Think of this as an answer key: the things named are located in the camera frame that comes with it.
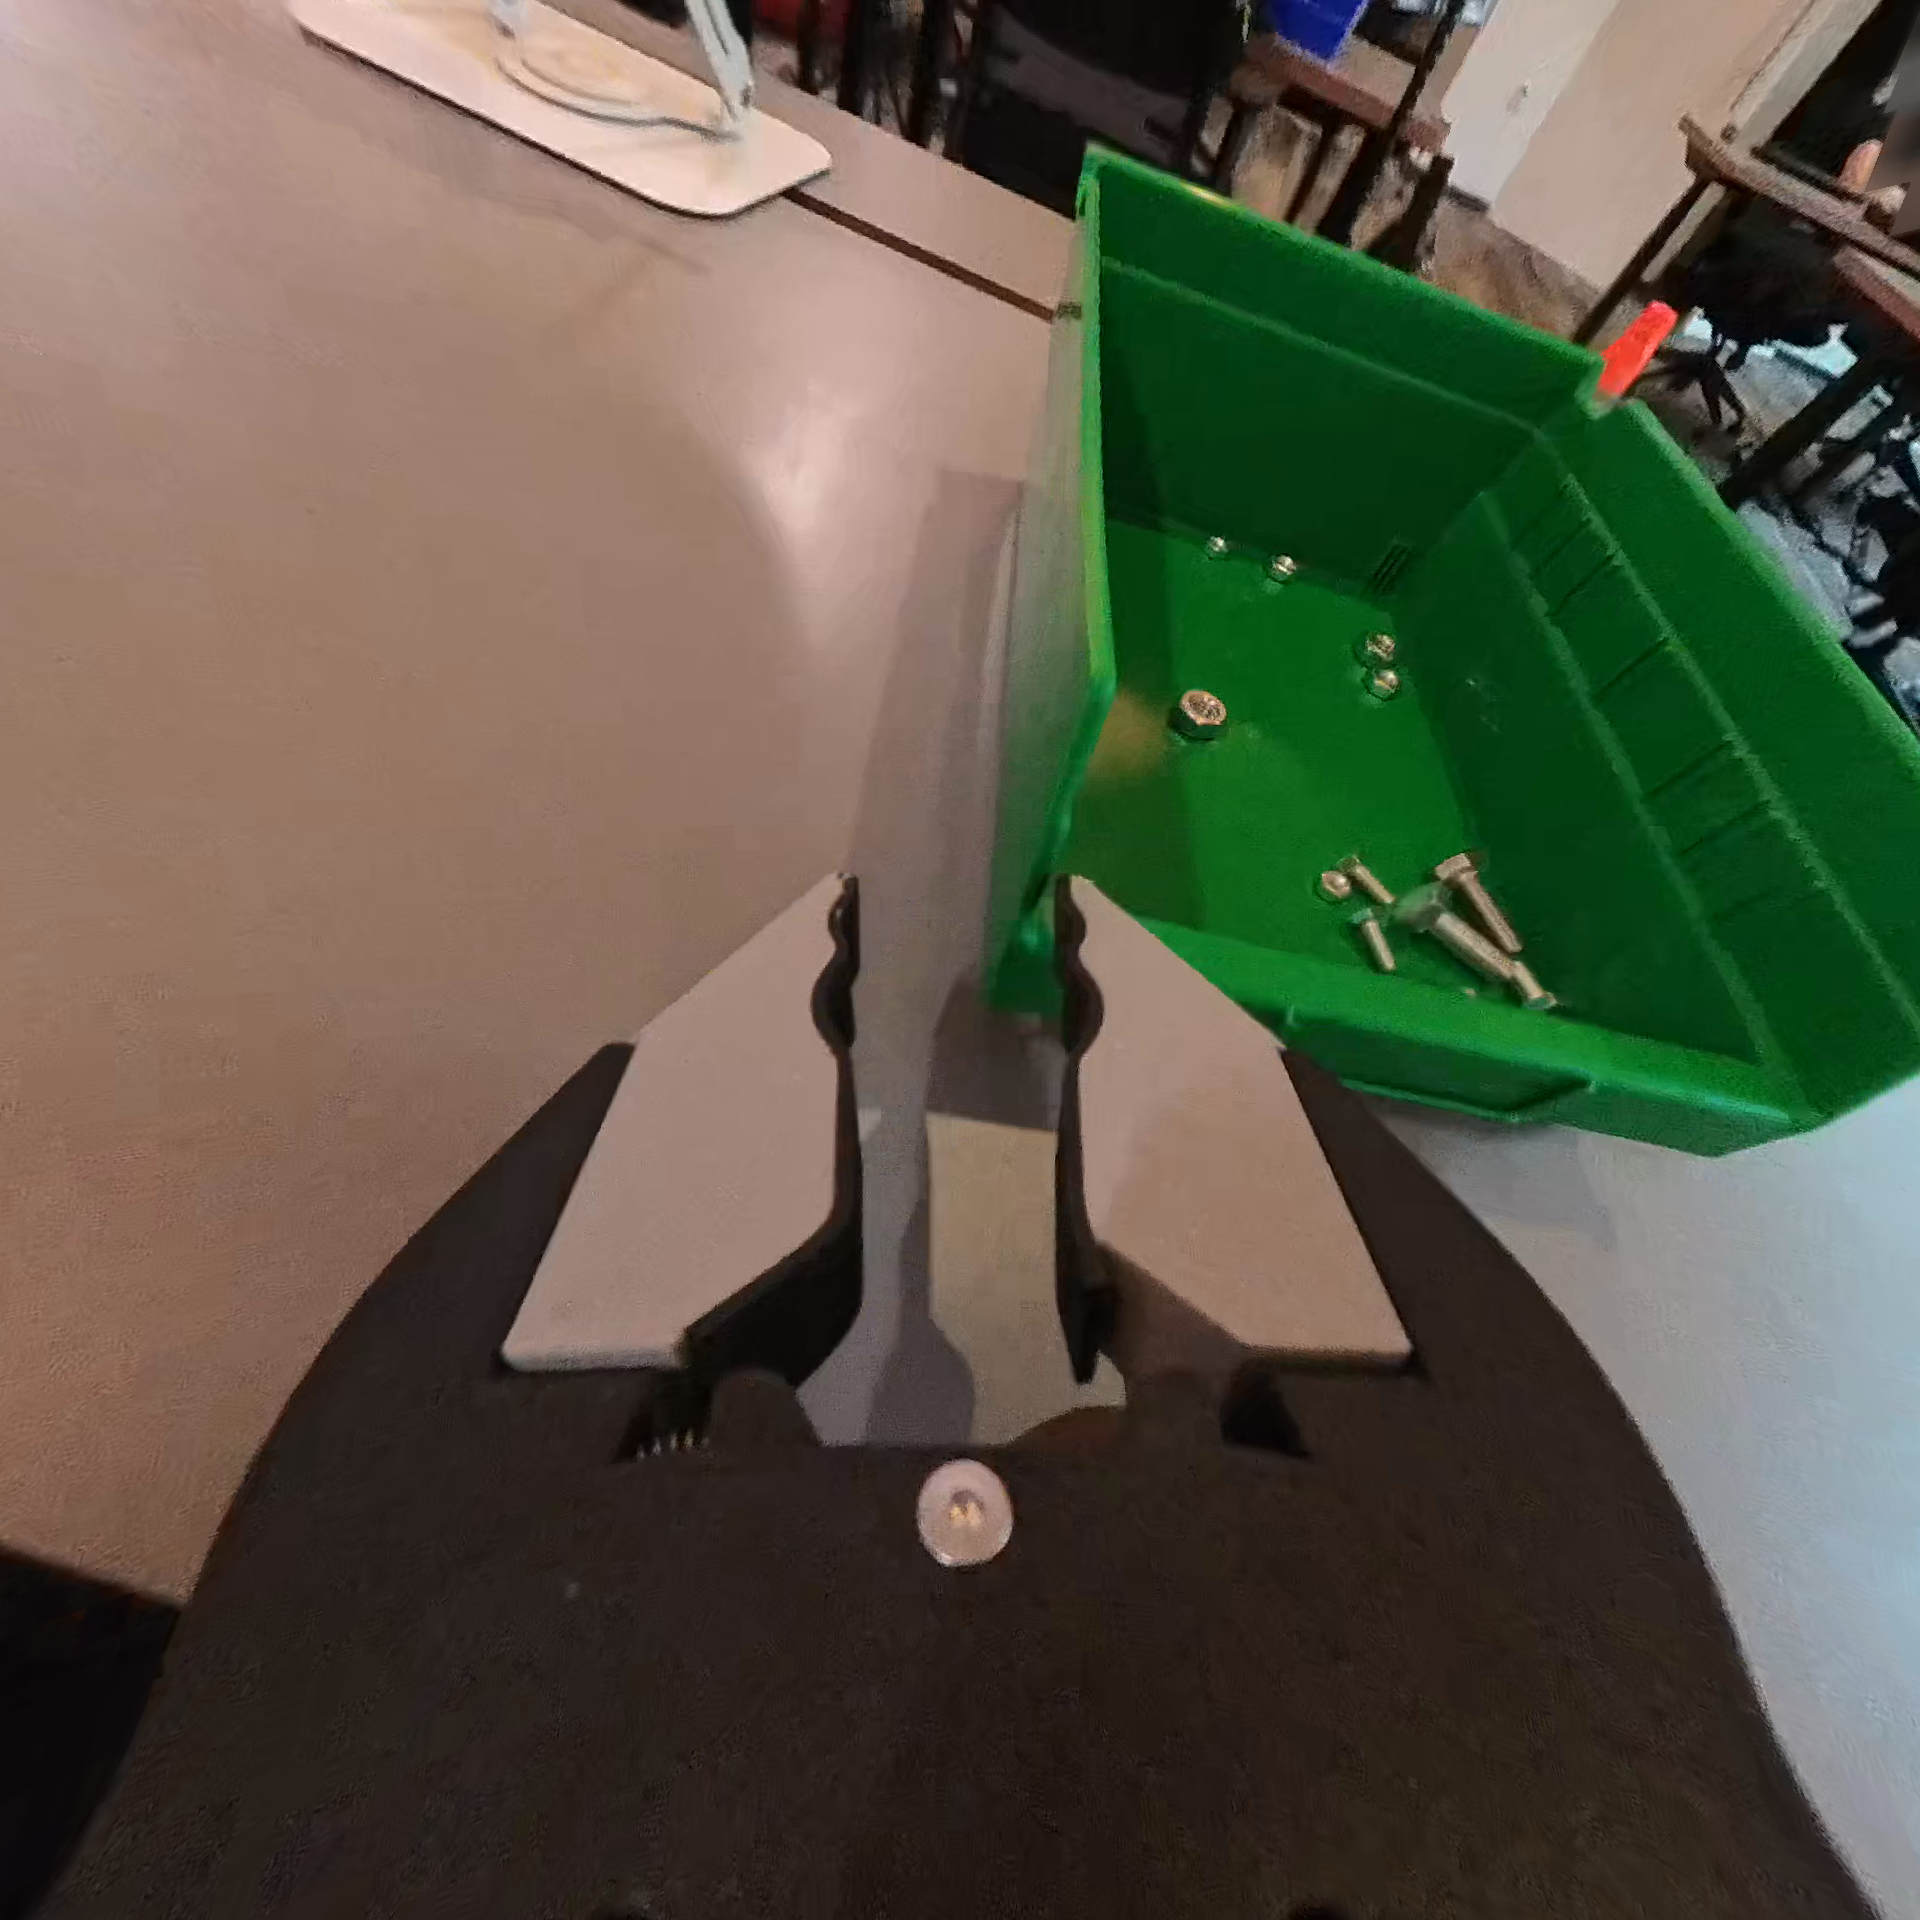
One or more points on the small blue storage bin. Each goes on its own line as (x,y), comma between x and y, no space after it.
(1314,22)

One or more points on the orange traffic cone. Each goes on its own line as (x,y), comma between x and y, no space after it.
(1638,344)

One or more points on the white document stand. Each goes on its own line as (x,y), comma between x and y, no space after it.
(676,150)

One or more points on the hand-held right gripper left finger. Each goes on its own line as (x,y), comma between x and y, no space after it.
(703,1170)

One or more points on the wooden side table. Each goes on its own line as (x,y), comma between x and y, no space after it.
(1740,165)

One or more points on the green plastic bin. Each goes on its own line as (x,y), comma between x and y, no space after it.
(1304,780)

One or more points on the brown wooden table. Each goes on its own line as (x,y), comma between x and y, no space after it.
(1351,91)

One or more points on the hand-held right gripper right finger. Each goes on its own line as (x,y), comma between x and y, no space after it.
(1199,1170)

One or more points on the black office chair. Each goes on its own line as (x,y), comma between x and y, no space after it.
(1756,301)

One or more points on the large steel hex nut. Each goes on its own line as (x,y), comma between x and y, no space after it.
(1178,723)

